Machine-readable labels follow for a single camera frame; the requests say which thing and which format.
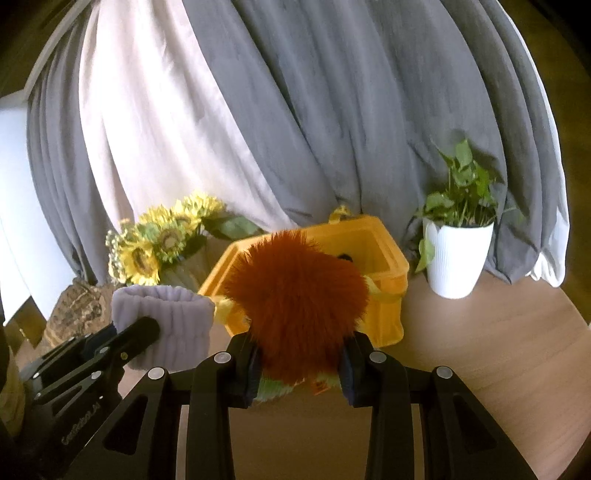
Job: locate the grey-green ribbed vase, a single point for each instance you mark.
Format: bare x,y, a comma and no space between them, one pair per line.
194,270

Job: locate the grey curtain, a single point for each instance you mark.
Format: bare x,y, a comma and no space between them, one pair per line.
369,115
55,184

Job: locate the white ribbed plant pot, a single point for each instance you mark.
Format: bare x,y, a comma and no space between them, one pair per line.
457,258

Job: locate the orange plastic crate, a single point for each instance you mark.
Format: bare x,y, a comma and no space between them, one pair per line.
392,314

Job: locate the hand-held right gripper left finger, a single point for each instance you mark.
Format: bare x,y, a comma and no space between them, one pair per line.
240,369

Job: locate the sunflower bouquet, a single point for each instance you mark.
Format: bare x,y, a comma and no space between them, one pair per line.
143,258

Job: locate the brown patterned cushion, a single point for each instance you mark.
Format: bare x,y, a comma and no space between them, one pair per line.
78,314

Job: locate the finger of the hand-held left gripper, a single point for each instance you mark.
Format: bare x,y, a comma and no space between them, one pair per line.
100,338
138,332

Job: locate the pale lilac fleece cuff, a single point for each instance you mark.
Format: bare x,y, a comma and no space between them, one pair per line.
184,323

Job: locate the red fuzzy plush toy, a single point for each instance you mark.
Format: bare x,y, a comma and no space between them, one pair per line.
295,300

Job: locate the pale pink curtain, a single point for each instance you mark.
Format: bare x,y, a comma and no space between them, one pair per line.
161,129

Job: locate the green leafy plant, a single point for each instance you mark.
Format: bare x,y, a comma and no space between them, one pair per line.
461,194

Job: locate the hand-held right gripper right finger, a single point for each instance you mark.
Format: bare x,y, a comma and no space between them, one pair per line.
360,374

